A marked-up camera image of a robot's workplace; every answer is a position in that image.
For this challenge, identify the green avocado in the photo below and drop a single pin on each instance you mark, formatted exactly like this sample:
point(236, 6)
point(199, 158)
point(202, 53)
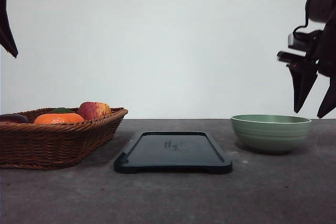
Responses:
point(61, 110)

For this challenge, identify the red yellow apple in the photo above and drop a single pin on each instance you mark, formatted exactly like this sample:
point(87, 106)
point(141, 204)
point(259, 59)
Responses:
point(94, 110)

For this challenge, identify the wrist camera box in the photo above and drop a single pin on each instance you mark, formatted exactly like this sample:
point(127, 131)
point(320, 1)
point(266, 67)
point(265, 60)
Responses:
point(312, 40)

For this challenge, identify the dark purple fruit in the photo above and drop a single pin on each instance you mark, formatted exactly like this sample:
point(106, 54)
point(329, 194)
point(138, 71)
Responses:
point(13, 118)

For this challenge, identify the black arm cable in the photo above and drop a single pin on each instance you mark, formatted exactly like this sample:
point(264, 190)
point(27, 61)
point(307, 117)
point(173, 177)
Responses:
point(305, 9)

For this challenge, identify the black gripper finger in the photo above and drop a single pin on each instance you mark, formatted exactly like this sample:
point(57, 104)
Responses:
point(7, 38)

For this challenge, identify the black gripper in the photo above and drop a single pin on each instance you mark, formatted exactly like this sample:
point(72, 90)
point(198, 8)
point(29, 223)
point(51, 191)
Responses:
point(304, 69)

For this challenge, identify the brown wicker basket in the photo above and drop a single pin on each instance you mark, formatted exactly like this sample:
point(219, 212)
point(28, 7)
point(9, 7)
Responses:
point(55, 146)

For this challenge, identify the dark teal rectangular tray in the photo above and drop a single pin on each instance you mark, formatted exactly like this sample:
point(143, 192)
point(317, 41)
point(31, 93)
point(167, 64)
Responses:
point(173, 153)

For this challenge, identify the light green ceramic bowl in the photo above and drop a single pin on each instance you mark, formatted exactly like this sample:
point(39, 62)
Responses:
point(270, 134)

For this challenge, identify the orange fruit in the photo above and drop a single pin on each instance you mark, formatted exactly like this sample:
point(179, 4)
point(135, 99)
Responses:
point(59, 118)

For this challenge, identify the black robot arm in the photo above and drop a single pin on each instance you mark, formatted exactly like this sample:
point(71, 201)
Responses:
point(320, 11)

